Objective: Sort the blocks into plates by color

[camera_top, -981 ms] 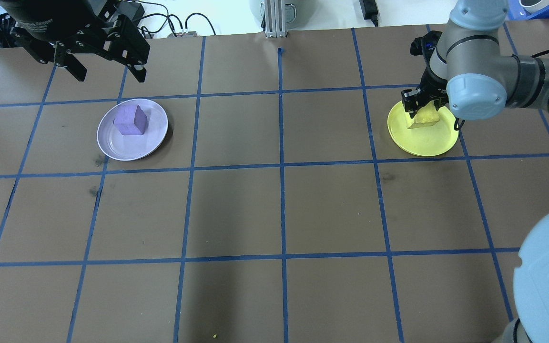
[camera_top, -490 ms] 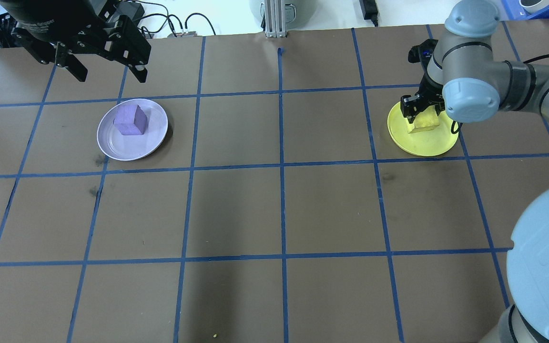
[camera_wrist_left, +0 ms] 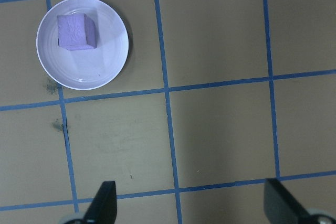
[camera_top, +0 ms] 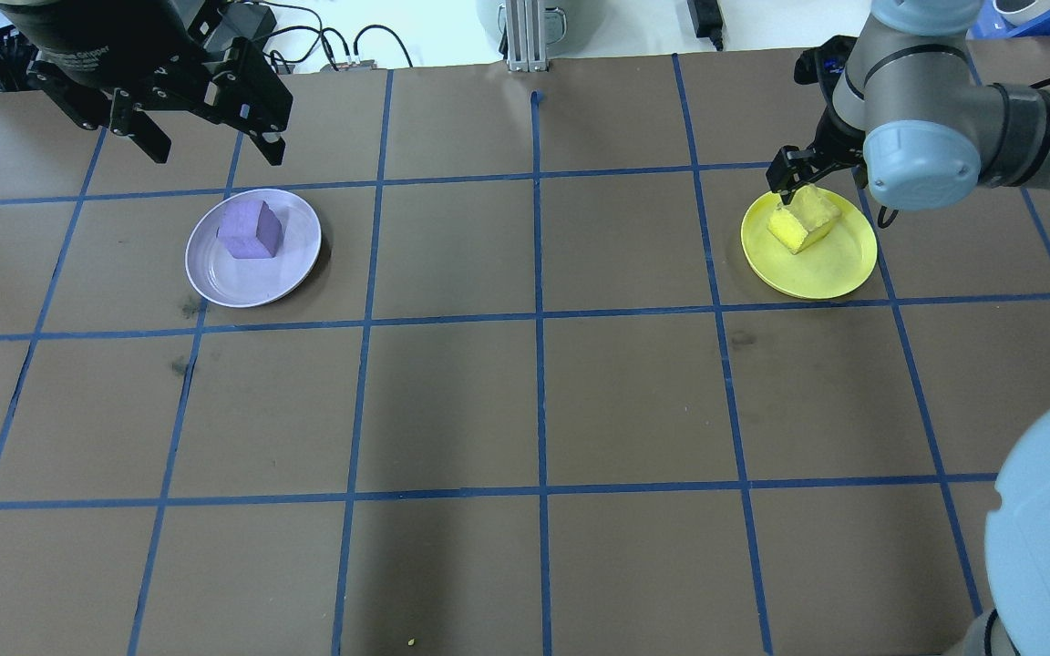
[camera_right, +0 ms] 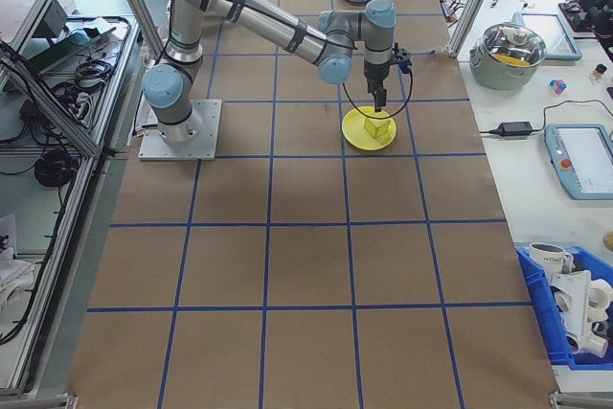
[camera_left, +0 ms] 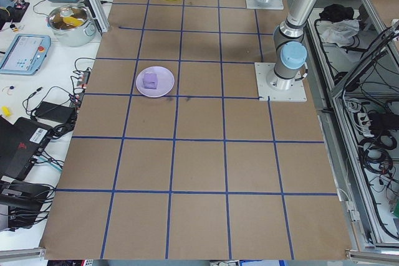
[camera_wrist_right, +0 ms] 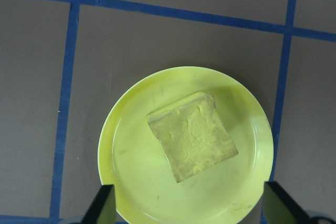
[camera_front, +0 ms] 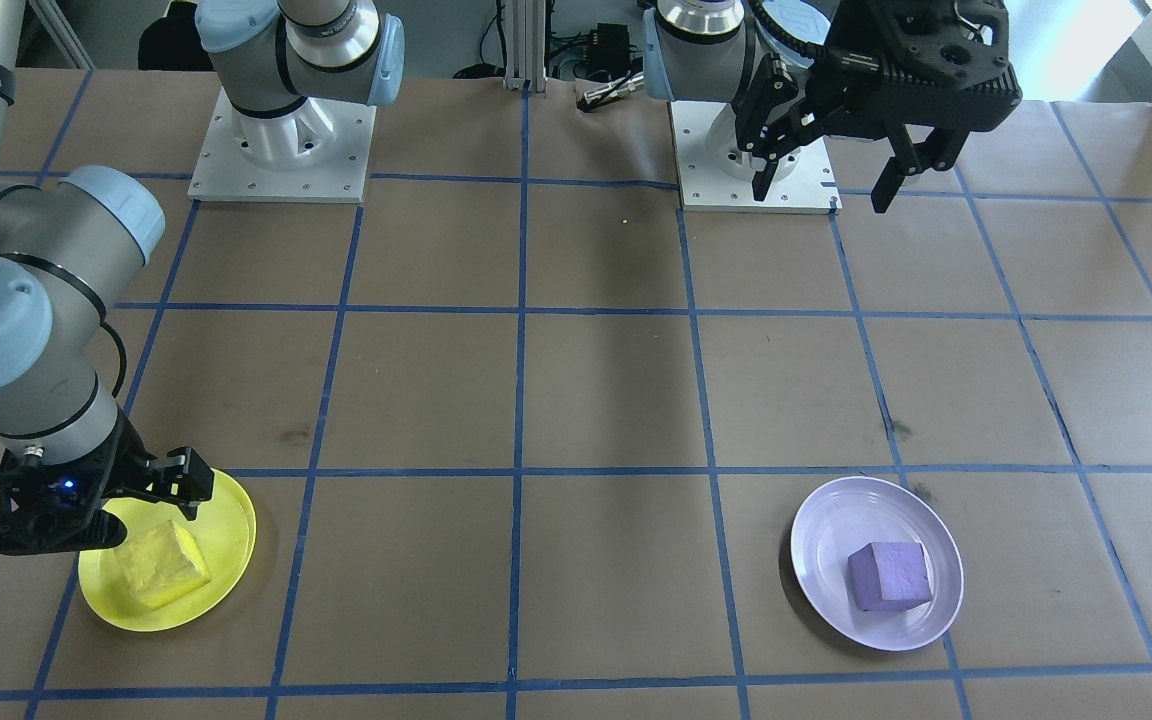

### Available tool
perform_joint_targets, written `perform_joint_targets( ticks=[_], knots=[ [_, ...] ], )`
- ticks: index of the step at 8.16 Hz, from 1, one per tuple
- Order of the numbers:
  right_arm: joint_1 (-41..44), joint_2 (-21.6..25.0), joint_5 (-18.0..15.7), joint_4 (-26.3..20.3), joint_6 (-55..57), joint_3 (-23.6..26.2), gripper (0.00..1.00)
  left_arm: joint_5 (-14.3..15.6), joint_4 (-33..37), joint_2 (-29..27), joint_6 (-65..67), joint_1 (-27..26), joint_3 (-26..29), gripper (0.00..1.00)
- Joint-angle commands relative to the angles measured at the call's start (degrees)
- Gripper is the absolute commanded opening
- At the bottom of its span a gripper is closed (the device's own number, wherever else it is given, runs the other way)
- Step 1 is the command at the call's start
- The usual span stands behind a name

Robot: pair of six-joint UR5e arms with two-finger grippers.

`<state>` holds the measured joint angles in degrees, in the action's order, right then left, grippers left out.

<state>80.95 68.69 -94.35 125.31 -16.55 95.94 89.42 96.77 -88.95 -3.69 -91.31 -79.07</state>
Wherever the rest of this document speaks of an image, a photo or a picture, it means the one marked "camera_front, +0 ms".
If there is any yellow foam block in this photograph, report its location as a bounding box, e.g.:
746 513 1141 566
114 518 212 611

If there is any purple foam block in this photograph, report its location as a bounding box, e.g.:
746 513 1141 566
846 541 935 613

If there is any yellow plate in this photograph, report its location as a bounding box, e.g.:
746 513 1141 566
76 468 259 633

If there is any silver metal connector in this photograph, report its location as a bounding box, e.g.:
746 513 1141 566
581 75 647 111

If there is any small black electronics box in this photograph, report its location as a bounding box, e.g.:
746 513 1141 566
591 22 637 71

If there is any purple plate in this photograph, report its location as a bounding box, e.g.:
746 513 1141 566
789 476 965 653

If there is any black cloth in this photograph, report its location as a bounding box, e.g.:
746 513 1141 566
136 0 212 71

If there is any aluminium extrusion bar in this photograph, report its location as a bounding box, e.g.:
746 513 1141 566
24 0 97 71

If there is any black corrugated cable sleeve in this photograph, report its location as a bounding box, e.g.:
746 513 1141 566
751 0 837 71

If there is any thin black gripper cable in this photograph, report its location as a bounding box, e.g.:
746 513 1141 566
96 322 130 403

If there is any white square base plate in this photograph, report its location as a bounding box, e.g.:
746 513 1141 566
671 100 842 214
188 88 377 204

